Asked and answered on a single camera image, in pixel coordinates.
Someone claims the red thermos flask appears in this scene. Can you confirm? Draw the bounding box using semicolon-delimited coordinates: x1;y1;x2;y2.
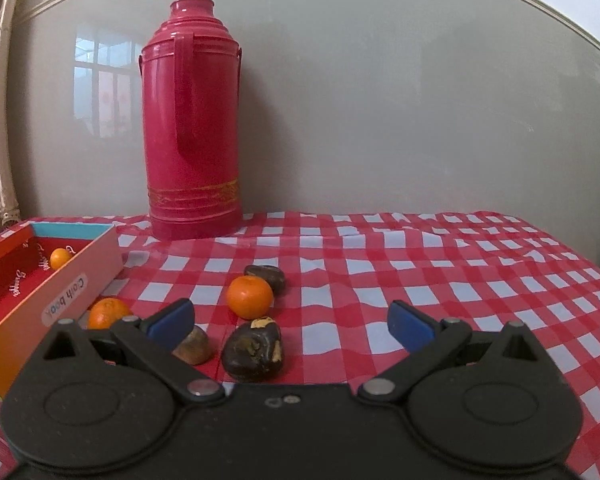
137;0;243;241

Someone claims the colourful cardboard box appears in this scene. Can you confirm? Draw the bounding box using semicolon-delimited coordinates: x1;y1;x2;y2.
0;220;125;402

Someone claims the beige curtain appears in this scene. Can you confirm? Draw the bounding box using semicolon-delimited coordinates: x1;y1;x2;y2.
0;0;31;241

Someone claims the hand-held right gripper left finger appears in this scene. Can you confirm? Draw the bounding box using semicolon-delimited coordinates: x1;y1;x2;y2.
40;297;227;406

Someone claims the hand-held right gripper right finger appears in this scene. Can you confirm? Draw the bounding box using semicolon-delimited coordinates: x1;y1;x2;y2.
357;300;553;406

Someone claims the small brown green fruit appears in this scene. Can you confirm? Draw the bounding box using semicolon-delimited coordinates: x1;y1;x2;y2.
172;325;212;366

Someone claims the red checkered tablecloth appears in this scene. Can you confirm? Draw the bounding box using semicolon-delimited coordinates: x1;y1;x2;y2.
0;210;600;480

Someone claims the small dark smooth fruit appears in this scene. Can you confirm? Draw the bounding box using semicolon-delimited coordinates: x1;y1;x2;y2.
243;264;287;295

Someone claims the large dark lumpy fruit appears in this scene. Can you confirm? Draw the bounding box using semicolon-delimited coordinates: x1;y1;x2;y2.
221;316;284;382

